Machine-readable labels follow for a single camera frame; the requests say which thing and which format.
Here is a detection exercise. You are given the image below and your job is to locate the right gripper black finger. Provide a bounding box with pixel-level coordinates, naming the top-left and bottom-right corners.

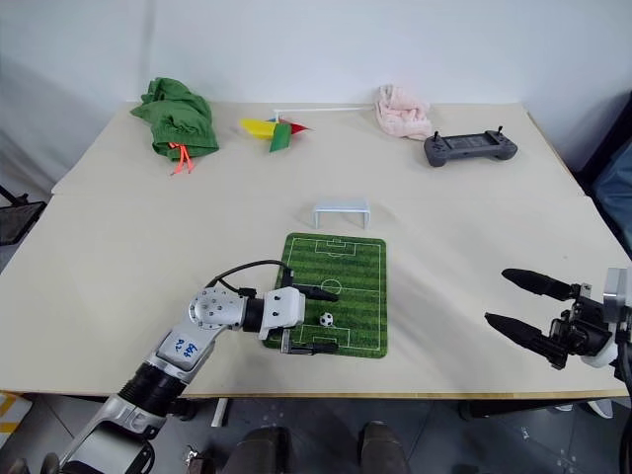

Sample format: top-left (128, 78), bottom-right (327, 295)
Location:
top-left (484, 311), bottom-right (555, 364)
top-left (501, 268), bottom-right (582, 302)

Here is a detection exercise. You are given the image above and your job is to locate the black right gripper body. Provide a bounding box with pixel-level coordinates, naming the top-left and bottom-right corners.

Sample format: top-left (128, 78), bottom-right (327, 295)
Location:
top-left (542, 283), bottom-right (616, 369)

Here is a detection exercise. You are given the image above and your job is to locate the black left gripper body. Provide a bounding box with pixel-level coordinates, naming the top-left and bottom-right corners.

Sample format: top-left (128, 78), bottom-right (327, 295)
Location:
top-left (280, 269), bottom-right (316, 355)

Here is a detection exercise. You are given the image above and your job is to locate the green soccer field mat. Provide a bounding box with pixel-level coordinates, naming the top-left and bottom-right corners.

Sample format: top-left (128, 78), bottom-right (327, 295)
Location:
top-left (261, 231), bottom-right (389, 359)

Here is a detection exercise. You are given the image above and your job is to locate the small grey soccer goal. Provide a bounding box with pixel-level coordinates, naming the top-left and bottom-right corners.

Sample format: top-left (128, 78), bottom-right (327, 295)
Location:
top-left (311, 197), bottom-right (372, 230)

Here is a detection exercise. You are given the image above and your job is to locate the white object under table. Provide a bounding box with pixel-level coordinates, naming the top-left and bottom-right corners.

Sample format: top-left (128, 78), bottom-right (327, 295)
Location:
top-left (586, 396), bottom-right (614, 420)

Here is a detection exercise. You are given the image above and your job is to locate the white table leg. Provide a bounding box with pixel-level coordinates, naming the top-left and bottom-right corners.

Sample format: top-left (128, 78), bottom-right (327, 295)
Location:
top-left (211, 397), bottom-right (231, 429)

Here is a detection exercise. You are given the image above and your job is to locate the dark rounded shape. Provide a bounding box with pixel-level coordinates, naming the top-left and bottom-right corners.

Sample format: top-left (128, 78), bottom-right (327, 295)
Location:
top-left (356, 420), bottom-right (412, 474)

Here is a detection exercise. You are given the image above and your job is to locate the blue cloth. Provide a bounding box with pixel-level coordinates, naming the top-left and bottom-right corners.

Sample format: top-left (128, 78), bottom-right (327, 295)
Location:
top-left (591, 156), bottom-right (632, 243)

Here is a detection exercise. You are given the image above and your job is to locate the grey handheld remote controller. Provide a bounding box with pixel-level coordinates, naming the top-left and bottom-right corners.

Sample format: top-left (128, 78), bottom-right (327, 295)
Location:
top-left (423, 126), bottom-right (520, 169)

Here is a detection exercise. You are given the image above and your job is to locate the black chair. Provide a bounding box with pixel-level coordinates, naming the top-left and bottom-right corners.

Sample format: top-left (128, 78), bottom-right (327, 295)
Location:
top-left (572, 90), bottom-right (632, 198)

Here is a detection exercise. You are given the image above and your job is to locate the colourful pinwheel with white stick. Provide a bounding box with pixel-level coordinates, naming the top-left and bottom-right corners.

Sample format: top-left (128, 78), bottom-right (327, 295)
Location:
top-left (238, 105), bottom-right (377, 155)

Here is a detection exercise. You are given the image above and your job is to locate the crumpled pink towel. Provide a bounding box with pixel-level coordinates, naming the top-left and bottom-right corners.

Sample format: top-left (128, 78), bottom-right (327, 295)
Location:
top-left (372, 84), bottom-right (434, 141)

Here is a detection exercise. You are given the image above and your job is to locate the black metal stand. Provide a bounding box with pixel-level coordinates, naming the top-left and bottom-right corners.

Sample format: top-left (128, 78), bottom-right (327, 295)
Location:
top-left (0, 184), bottom-right (48, 247)

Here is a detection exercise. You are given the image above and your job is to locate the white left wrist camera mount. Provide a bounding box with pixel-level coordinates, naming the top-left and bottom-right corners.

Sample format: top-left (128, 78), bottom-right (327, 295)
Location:
top-left (260, 286), bottom-right (308, 342)

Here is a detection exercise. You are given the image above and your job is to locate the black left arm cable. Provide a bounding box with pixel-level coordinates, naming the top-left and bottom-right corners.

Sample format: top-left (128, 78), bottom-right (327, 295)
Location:
top-left (204, 260), bottom-right (293, 297)

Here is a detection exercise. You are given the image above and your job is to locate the green garment with orange drawstrings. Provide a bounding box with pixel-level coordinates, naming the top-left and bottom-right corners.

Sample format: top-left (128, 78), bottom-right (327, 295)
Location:
top-left (129, 77), bottom-right (220, 179)

